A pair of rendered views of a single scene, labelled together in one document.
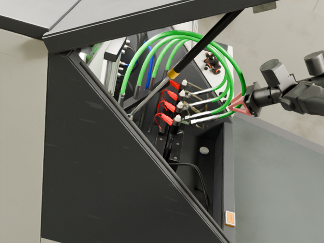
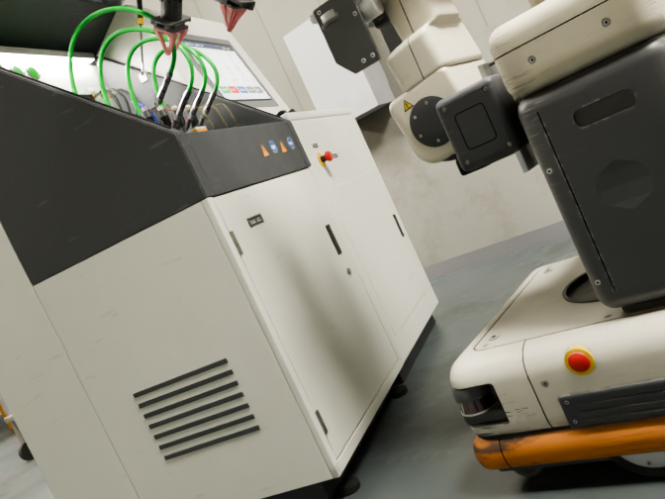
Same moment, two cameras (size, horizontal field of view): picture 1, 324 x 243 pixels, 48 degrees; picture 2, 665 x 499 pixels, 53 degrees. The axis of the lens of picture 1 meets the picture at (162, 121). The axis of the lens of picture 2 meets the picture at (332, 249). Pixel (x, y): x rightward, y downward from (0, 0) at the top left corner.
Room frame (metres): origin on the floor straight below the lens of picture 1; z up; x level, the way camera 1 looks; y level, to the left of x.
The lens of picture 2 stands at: (-0.67, -1.13, 0.67)
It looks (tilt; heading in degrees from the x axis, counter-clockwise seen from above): 4 degrees down; 24
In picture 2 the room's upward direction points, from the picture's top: 25 degrees counter-clockwise
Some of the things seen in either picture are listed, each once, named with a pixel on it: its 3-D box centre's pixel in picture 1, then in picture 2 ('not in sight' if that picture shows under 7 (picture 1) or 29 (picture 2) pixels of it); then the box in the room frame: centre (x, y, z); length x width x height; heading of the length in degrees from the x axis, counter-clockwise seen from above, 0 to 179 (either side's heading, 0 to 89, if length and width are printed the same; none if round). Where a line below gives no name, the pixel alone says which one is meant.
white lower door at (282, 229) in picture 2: not in sight; (320, 292); (0.99, -0.30, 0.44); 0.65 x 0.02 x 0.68; 2
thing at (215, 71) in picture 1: (214, 60); not in sight; (1.73, -0.17, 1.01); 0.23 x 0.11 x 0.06; 2
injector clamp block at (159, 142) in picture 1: (167, 142); not in sight; (1.11, -0.04, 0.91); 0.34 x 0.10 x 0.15; 2
